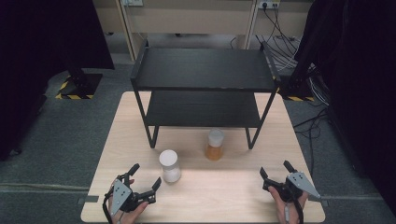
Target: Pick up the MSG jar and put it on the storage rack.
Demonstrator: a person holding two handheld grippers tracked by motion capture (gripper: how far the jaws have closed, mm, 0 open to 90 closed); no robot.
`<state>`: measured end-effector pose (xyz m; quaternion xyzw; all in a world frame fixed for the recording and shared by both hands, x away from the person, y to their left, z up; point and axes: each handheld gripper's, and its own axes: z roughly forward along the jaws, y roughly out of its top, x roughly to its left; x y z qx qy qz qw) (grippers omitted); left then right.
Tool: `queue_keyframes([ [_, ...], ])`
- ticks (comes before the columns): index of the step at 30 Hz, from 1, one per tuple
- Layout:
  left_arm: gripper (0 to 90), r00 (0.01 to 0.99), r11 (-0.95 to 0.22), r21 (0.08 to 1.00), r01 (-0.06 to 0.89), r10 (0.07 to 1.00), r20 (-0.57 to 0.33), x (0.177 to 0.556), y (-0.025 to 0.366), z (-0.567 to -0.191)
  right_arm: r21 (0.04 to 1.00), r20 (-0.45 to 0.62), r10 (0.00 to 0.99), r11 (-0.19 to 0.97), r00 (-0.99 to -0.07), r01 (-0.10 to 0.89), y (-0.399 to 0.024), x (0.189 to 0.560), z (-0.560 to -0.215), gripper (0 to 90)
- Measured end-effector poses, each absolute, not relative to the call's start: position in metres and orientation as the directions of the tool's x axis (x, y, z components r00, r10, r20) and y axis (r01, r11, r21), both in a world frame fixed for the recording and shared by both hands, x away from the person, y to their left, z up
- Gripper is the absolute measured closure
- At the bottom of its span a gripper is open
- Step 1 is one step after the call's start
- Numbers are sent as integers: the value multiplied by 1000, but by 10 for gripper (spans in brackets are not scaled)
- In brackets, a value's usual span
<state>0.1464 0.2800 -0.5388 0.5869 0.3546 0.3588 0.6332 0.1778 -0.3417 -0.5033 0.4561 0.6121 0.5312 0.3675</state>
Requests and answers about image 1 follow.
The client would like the person's right hand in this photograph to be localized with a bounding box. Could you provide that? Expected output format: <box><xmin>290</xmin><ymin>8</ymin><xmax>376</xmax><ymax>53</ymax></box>
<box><xmin>268</xmin><ymin>186</ymin><xmax>309</xmax><ymax>224</ymax></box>

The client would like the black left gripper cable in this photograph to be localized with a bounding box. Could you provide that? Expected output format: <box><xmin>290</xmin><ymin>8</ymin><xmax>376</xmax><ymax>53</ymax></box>
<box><xmin>102</xmin><ymin>186</ymin><xmax>116</xmax><ymax>224</ymax></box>

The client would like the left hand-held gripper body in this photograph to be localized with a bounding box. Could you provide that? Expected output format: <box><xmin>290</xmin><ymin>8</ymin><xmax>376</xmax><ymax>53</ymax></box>
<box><xmin>104</xmin><ymin>173</ymin><xmax>157</xmax><ymax>217</ymax></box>

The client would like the white power strip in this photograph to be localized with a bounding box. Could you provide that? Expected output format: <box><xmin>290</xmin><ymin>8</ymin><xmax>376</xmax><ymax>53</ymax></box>
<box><xmin>257</xmin><ymin>0</ymin><xmax>281</xmax><ymax>10</ymax></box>

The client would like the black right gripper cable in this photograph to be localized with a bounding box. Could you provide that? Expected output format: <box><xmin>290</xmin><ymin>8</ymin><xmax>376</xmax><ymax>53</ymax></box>
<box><xmin>291</xmin><ymin>199</ymin><xmax>305</xmax><ymax>224</ymax></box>

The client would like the grey tape strip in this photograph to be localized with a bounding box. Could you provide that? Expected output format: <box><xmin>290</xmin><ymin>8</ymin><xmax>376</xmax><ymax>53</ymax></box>
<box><xmin>77</xmin><ymin>195</ymin><xmax>100</xmax><ymax>205</ymax></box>

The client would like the jar of white powder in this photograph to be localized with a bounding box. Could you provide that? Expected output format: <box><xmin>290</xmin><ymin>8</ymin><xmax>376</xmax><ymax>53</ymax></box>
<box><xmin>158</xmin><ymin>149</ymin><xmax>182</xmax><ymax>184</ymax></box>

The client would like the person's left hand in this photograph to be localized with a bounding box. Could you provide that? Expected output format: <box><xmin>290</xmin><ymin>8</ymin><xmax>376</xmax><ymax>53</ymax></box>
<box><xmin>107</xmin><ymin>178</ymin><xmax>150</xmax><ymax>224</ymax></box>

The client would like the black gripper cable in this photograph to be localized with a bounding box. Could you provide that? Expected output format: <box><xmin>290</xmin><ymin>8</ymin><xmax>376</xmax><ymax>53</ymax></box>
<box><xmin>102</xmin><ymin>186</ymin><xmax>116</xmax><ymax>224</ymax></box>
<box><xmin>291</xmin><ymin>199</ymin><xmax>305</xmax><ymax>224</ymax></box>

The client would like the jar of orange liquid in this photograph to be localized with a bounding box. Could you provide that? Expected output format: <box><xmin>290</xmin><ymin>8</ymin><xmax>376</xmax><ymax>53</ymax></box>
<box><xmin>205</xmin><ymin>128</ymin><xmax>225</xmax><ymax>161</ymax></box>

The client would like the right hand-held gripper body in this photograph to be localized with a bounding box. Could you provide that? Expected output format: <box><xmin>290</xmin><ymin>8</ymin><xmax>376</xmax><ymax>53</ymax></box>
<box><xmin>262</xmin><ymin>171</ymin><xmax>322</xmax><ymax>203</ymax></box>

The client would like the black stand base striped tape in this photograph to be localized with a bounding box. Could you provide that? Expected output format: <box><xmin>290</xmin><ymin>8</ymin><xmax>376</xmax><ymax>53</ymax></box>
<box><xmin>55</xmin><ymin>68</ymin><xmax>104</xmax><ymax>101</ymax></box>
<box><xmin>277</xmin><ymin>68</ymin><xmax>316</xmax><ymax>103</ymax></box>

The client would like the black two-tier shelf rack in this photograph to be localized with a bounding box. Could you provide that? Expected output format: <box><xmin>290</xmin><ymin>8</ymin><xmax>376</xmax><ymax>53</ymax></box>
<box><xmin>130</xmin><ymin>38</ymin><xmax>282</xmax><ymax>149</ymax></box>

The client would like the black curtain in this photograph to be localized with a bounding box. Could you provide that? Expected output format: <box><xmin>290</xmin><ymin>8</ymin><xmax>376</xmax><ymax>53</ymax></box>
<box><xmin>293</xmin><ymin>0</ymin><xmax>396</xmax><ymax>216</ymax></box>
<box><xmin>0</xmin><ymin>0</ymin><xmax>115</xmax><ymax>161</ymax></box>

